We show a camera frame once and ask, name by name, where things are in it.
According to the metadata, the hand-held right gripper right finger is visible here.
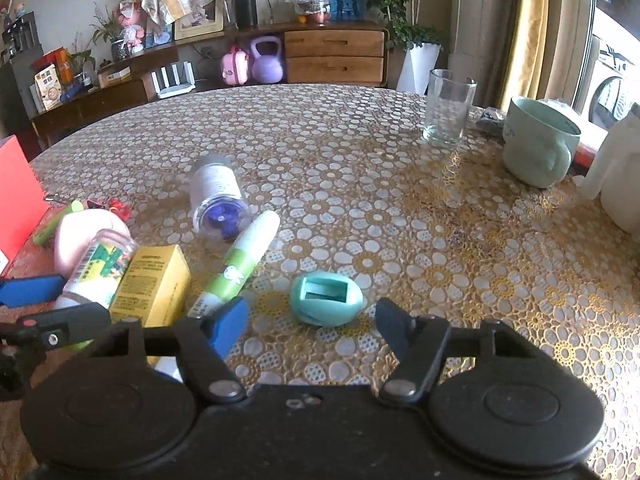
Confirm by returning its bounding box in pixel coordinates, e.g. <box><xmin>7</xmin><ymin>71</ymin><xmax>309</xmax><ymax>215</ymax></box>
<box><xmin>375</xmin><ymin>297</ymin><xmax>540</xmax><ymax>405</ymax></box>

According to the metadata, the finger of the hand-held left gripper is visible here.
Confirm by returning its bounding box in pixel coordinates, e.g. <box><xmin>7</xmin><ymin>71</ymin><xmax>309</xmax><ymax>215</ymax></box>
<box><xmin>0</xmin><ymin>302</ymin><xmax>112</xmax><ymax>402</ymax></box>
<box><xmin>0</xmin><ymin>275</ymin><xmax>65</xmax><ymax>309</ymax></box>

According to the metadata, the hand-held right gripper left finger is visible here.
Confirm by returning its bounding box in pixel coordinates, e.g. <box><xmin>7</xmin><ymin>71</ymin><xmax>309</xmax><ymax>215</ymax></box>
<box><xmin>92</xmin><ymin>296</ymin><xmax>250</xmax><ymax>406</ymax></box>

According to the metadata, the white bottle with green label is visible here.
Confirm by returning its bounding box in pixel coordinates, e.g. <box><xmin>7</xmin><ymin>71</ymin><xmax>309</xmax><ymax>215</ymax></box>
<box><xmin>52</xmin><ymin>228</ymin><xmax>139</xmax><ymax>311</ymax></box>

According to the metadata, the green and white tube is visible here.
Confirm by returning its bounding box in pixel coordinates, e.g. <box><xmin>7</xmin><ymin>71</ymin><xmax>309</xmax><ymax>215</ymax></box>
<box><xmin>186</xmin><ymin>210</ymin><xmax>281</xmax><ymax>319</ymax></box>

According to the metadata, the pink plastic container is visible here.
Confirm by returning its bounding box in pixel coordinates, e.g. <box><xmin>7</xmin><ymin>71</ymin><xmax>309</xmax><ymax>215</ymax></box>
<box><xmin>54</xmin><ymin>209</ymin><xmax>132</xmax><ymax>281</ymax></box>

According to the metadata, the teal egg-shaped holder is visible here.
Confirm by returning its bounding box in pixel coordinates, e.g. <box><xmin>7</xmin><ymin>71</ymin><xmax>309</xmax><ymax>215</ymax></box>
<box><xmin>290</xmin><ymin>271</ymin><xmax>362</xmax><ymax>329</ymax></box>

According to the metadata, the yellow carton box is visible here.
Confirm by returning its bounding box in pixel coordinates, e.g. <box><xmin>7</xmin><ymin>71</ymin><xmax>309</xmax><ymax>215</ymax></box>
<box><xmin>107</xmin><ymin>245</ymin><xmax>192</xmax><ymax>329</ymax></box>

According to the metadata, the red storage box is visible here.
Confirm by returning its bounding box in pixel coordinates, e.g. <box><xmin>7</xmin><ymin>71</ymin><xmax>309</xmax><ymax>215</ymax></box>
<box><xmin>0</xmin><ymin>136</ymin><xmax>52</xmax><ymax>279</ymax></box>

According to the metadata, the clear bottle with purple base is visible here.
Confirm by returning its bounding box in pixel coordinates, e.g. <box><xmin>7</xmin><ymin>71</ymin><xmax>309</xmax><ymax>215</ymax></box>
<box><xmin>190</xmin><ymin>154</ymin><xmax>249</xmax><ymax>241</ymax></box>

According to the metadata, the green marker pen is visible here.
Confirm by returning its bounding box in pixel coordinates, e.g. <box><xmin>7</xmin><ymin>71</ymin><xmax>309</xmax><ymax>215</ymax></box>
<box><xmin>32</xmin><ymin>200</ymin><xmax>86</xmax><ymax>246</ymax></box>

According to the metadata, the printed snack bag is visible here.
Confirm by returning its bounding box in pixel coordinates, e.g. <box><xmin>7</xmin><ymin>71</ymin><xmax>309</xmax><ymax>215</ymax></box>
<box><xmin>34</xmin><ymin>65</ymin><xmax>63</xmax><ymax>111</ymax></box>

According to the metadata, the black cabinet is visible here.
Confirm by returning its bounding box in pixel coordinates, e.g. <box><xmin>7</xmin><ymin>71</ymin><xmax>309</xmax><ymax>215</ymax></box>
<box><xmin>0</xmin><ymin>10</ymin><xmax>43</xmax><ymax>136</ymax></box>

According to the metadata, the clear drinking glass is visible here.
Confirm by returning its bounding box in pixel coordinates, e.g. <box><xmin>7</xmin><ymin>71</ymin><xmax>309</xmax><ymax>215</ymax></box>
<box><xmin>422</xmin><ymin>69</ymin><xmax>477</xmax><ymax>149</ymax></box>

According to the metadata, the mint green mug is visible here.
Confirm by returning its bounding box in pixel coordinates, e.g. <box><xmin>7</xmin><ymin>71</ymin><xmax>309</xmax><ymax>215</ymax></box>
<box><xmin>502</xmin><ymin>96</ymin><xmax>582</xmax><ymax>189</ymax></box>

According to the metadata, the orange carton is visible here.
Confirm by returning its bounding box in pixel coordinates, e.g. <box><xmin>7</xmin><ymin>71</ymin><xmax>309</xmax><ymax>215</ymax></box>
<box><xmin>52</xmin><ymin>47</ymin><xmax>75</xmax><ymax>86</ymax></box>

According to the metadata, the white flat box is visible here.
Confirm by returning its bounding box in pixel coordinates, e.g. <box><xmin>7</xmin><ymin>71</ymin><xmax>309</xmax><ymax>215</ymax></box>
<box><xmin>97</xmin><ymin>66</ymin><xmax>132</xmax><ymax>88</ymax></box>

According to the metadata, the dark foil packet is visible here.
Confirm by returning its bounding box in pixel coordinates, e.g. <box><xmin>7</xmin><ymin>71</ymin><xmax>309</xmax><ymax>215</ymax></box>
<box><xmin>475</xmin><ymin>107</ymin><xmax>511</xmax><ymax>136</ymax></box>

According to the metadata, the small leafy potted plant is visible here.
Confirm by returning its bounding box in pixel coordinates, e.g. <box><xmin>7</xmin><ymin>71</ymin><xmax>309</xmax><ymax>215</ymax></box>
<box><xmin>67</xmin><ymin>35</ymin><xmax>96</xmax><ymax>86</ymax></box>

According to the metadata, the white router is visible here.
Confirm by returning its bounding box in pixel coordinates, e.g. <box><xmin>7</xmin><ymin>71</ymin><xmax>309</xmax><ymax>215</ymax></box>
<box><xmin>151</xmin><ymin>61</ymin><xmax>196</xmax><ymax>98</ymax></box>

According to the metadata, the pink toy case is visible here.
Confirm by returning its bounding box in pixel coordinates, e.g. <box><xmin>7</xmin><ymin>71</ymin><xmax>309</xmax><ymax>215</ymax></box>
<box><xmin>221</xmin><ymin>45</ymin><xmax>252</xmax><ymax>86</ymax></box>

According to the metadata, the potted plant in dark pot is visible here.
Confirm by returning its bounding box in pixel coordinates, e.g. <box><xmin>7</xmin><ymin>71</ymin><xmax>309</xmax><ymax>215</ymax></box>
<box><xmin>92</xmin><ymin>5</ymin><xmax>132</xmax><ymax>61</ymax></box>

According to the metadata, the purple kettlebell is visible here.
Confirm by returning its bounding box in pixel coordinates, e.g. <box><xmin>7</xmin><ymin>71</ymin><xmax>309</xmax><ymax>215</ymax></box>
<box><xmin>248</xmin><ymin>35</ymin><xmax>286</xmax><ymax>84</ymax></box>

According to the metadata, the small red object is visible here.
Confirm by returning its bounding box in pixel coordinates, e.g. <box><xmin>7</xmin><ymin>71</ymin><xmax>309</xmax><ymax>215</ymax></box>
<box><xmin>572</xmin><ymin>142</ymin><xmax>599</xmax><ymax>171</ymax></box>

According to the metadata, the white planter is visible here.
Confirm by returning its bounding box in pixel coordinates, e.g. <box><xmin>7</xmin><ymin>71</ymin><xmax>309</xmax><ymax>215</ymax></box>
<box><xmin>396</xmin><ymin>42</ymin><xmax>442</xmax><ymax>96</ymax></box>

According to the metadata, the white plastic jug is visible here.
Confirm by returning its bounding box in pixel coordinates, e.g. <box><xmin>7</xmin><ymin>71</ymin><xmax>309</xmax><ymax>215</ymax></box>
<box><xmin>580</xmin><ymin>105</ymin><xmax>640</xmax><ymax>235</ymax></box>

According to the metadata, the pink doll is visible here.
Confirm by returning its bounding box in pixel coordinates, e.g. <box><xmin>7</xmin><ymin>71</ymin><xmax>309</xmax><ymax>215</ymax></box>
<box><xmin>116</xmin><ymin>0</ymin><xmax>148</xmax><ymax>53</ymax></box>

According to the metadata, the framed picture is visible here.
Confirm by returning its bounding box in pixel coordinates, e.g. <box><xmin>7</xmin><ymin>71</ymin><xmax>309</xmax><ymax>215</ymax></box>
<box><xmin>173</xmin><ymin>0</ymin><xmax>226</xmax><ymax>41</ymax></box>

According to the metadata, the wooden sideboard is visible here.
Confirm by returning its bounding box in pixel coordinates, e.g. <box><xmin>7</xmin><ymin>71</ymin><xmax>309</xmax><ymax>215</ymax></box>
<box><xmin>30</xmin><ymin>21</ymin><xmax>390</xmax><ymax>151</ymax></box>

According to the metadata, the black cylinder speaker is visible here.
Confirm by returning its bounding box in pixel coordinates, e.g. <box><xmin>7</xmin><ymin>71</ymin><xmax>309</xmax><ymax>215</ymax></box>
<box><xmin>234</xmin><ymin>0</ymin><xmax>259</xmax><ymax>30</ymax></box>

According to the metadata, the washing machine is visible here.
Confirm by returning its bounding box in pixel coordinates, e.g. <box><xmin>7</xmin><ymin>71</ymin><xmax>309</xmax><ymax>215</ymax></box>
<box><xmin>582</xmin><ymin>35</ymin><xmax>640</xmax><ymax>126</ymax></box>

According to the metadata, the tall green houseplant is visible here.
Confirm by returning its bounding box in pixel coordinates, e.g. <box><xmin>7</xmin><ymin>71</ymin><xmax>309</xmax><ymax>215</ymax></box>
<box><xmin>345</xmin><ymin>0</ymin><xmax>448</xmax><ymax>51</ymax></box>

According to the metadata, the clear plastic bag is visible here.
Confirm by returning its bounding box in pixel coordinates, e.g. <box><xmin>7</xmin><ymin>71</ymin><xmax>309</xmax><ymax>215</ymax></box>
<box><xmin>287</xmin><ymin>0</ymin><xmax>333</xmax><ymax>25</ymax></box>

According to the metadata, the yellow curtain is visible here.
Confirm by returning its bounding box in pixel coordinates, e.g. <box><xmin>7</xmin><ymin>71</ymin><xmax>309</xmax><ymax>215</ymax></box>
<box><xmin>500</xmin><ymin>0</ymin><xmax>596</xmax><ymax>111</ymax></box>

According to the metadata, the small red keychain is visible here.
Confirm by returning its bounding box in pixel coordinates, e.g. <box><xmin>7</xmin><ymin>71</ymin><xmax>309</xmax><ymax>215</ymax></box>
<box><xmin>87</xmin><ymin>199</ymin><xmax>132</xmax><ymax>221</ymax></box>

